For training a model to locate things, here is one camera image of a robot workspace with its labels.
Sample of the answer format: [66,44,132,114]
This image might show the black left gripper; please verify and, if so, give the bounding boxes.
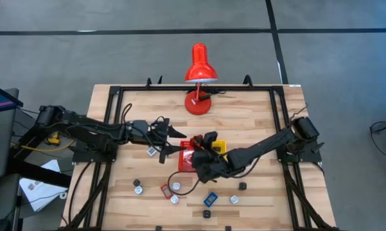
[127,117,188,164]

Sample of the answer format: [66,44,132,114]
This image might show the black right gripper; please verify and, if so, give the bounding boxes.
[191,130,232,184]

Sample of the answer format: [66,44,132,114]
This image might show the red digital clock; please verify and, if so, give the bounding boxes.
[160,184,173,200]

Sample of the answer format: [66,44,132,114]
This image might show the yellow plastic basket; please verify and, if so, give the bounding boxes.
[211,139,228,163]

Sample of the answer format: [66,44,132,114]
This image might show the red plastic basket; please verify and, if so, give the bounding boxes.
[178,139,202,173]

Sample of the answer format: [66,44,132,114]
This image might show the blue digital clock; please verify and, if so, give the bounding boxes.
[203,191,219,208]

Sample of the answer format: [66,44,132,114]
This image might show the red desk lamp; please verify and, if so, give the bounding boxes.
[184,42,219,116]

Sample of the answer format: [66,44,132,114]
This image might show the black support stand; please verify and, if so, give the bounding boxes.
[6,123,74,189]

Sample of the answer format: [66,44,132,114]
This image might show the white paper sheets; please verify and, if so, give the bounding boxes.
[19,159,69,212]

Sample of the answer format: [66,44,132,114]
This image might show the blue-screen monitor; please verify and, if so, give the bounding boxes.
[0,80,24,115]

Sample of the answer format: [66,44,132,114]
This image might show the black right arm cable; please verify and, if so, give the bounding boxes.
[167,170,200,197]

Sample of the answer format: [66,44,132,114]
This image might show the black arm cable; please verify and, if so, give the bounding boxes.
[120,103,133,126]
[167,170,200,197]

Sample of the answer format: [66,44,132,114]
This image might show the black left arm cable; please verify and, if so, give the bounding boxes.
[120,103,133,126]

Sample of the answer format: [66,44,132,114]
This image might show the thin dark cable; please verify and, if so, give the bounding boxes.
[288,104,309,129]

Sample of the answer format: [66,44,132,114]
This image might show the yellow cable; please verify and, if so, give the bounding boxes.
[11,132,75,153]

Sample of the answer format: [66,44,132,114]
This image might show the black floor cable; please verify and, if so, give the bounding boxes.
[369,115,386,160]

